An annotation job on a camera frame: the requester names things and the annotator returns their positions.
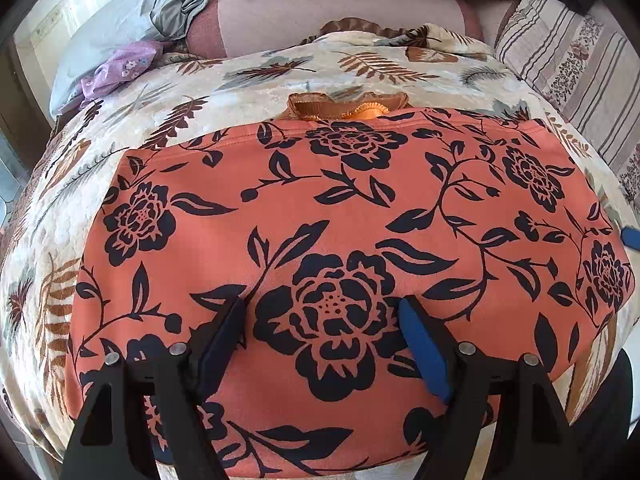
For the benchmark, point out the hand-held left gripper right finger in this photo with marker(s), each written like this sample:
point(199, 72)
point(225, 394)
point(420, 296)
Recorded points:
point(425, 350)

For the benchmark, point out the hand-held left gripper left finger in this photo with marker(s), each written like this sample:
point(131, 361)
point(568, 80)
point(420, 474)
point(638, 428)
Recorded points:
point(222, 355)

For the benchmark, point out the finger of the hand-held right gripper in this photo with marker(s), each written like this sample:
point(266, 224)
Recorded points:
point(632, 237)

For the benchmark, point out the orange floral shirt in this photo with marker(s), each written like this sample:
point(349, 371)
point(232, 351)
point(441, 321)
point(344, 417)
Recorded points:
point(350, 200)

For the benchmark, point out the square striped floral pillow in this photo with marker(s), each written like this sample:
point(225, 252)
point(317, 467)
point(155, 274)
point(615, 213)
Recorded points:
point(575, 70)

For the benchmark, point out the leaf print bedspread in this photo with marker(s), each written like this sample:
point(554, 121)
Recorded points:
point(250, 90)

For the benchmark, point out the purple floral cloth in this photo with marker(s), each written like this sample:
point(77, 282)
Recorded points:
point(120, 67)

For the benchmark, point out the grey blue pillow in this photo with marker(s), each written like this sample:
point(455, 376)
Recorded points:
point(115, 25)

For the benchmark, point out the pink padded headboard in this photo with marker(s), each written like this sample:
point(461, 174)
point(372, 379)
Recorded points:
point(325, 10)

